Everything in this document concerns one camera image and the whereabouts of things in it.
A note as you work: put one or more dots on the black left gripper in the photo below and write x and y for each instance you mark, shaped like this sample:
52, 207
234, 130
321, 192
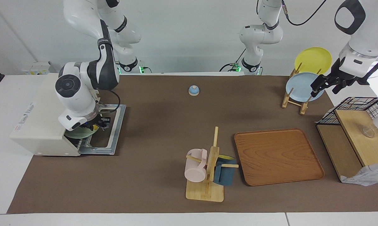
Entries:
349, 79

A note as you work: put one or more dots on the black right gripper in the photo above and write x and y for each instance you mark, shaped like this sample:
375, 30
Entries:
93, 124

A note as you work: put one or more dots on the oven door with glass window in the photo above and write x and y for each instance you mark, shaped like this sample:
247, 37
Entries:
113, 131

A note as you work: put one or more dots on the pale green plate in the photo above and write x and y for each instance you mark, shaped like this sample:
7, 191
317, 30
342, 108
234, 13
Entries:
79, 134

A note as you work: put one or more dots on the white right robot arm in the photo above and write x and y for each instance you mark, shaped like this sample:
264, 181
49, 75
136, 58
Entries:
91, 72

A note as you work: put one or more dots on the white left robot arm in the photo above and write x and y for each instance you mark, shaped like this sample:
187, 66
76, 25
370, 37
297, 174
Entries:
361, 37

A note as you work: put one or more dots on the white toaster oven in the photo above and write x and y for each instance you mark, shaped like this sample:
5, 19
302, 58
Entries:
41, 125

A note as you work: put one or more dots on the light blue plate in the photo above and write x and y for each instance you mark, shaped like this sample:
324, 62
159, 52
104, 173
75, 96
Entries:
300, 88

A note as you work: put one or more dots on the yellow plate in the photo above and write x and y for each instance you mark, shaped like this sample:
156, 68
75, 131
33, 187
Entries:
313, 59

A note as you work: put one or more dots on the wooden plate rack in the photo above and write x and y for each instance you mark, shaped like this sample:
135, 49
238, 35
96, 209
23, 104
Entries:
288, 100

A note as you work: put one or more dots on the brown table mat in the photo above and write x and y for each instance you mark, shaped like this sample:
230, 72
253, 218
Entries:
160, 125

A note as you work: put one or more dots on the clear glass cup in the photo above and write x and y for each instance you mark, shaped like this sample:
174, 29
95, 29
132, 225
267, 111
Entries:
368, 131

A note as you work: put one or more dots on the brown wooden tray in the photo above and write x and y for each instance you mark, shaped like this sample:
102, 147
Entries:
278, 157

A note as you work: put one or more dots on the small blue bell wooden knob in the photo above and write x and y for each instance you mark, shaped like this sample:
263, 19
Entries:
193, 90

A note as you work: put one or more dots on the white foam wrap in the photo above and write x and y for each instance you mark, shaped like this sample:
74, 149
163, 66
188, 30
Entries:
364, 177

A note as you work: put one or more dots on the pink mug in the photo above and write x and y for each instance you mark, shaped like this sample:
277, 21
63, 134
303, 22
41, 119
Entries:
195, 169

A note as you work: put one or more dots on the wooden mug tree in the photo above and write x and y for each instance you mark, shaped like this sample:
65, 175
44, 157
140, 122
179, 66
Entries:
204, 191

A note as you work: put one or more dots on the dark blue mug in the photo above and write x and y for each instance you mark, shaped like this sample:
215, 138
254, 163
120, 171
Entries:
223, 174

